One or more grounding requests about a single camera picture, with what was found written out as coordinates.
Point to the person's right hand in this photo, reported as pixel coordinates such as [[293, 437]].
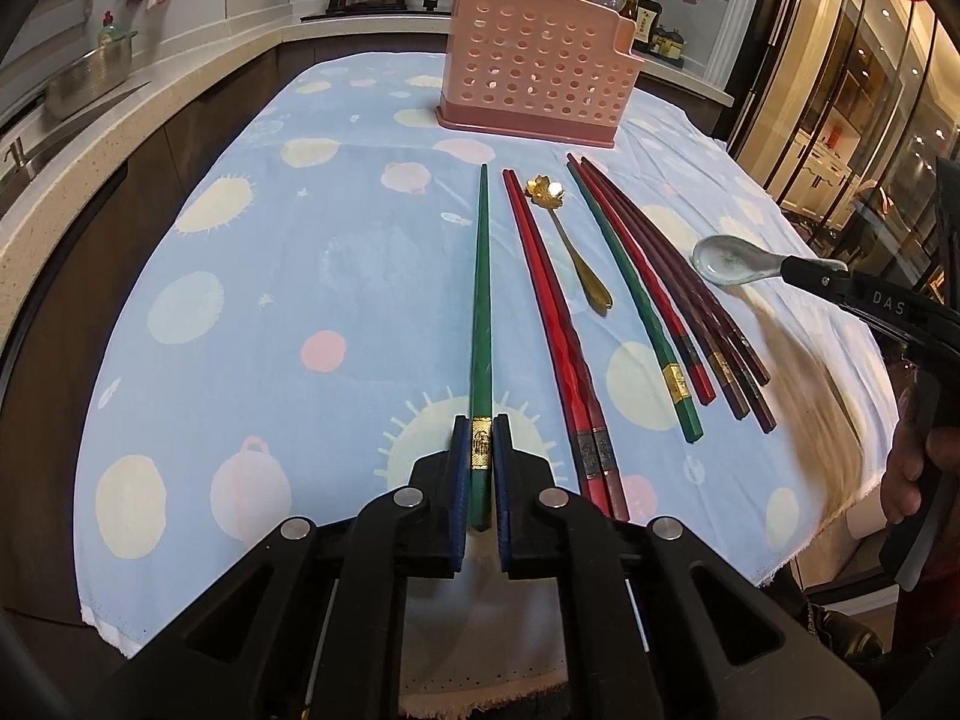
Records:
[[900, 495]]

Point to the brown sauce bottle yellow cap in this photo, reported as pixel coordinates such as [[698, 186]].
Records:
[[630, 9]]

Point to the small condiment jars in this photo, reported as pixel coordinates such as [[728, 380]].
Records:
[[669, 45]]

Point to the steel pot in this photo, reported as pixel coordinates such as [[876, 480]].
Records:
[[93, 75]]

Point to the steel kitchen sink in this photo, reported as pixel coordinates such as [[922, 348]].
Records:
[[29, 163]]

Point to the green chopstick gold band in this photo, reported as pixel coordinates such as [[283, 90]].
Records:
[[481, 367]]

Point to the bright red chopstick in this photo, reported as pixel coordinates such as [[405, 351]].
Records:
[[597, 426], [590, 481]]

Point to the black gas stove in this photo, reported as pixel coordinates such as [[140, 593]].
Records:
[[344, 8]]

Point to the pink perforated utensil holder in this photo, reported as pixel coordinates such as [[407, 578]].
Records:
[[556, 70]]

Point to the dark soy sauce bottle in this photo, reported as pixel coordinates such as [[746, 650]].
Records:
[[646, 22]]

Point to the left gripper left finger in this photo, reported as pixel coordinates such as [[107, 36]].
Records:
[[440, 530]]

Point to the green dish soap bottle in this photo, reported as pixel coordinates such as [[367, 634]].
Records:
[[110, 31]]

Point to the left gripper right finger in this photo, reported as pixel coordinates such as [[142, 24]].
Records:
[[525, 543]]

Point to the dark maroon chopstick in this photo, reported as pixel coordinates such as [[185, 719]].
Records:
[[690, 312], [742, 359]]

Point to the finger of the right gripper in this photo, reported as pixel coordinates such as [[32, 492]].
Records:
[[797, 271]]

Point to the blue patterned tablecloth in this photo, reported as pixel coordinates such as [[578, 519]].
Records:
[[302, 335]]

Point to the red chopstick black band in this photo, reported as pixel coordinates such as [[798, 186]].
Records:
[[695, 373]]

